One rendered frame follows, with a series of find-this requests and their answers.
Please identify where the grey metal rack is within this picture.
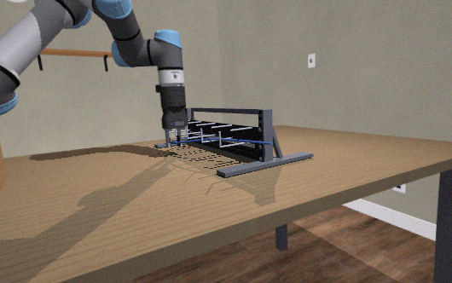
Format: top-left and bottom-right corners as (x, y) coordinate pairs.
(181, 107), (314, 177)

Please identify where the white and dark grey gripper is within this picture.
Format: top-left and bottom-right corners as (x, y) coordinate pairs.
(155, 70), (188, 148)

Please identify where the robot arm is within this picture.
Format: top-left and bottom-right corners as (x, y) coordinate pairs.
(0, 0), (183, 115)

